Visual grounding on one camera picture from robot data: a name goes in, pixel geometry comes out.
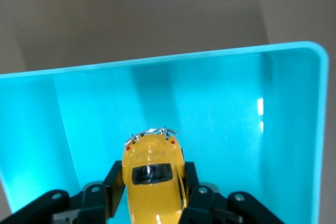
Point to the yellow beetle toy car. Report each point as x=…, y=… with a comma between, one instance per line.
x=152, y=195

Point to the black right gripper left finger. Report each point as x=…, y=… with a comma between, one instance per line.
x=92, y=203

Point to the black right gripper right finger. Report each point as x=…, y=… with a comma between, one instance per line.
x=210, y=205

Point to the teal plastic storage bin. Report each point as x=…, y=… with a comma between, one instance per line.
x=223, y=129

